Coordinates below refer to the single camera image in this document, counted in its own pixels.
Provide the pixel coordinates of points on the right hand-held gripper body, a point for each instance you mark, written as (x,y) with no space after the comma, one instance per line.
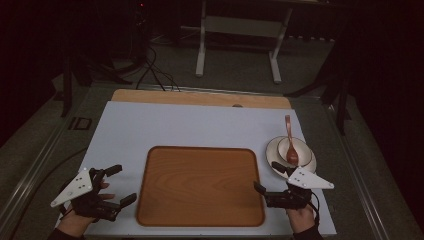
(308,180)

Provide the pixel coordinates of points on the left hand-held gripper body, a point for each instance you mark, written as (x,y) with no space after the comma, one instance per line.
(80,186)

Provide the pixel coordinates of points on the white plate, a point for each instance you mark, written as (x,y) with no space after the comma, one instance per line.
(271,156)

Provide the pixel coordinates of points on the brown wooden spoon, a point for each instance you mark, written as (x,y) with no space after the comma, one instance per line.
(292,155)

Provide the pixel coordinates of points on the white bowl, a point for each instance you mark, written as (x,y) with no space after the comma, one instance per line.
(305,150)

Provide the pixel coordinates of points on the wooden tray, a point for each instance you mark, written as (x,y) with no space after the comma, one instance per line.
(200,186)

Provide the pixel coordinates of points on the person's left hand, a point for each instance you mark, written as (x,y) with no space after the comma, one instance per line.
(78,221)

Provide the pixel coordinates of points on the person's right hand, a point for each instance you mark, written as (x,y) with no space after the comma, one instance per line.
(301,218)

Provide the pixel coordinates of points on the white table mat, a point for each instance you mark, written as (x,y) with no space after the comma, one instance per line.
(133,126)

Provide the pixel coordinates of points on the black floor socket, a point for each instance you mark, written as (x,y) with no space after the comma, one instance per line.
(80,123)

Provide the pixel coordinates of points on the black stand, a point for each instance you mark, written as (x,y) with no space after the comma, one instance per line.
(68,86)
(341,100)

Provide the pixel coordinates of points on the white metal stand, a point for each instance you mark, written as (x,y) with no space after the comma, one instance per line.
(240,26)

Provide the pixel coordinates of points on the metal floor rail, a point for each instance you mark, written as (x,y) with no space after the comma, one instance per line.
(30,176)
(358,173)

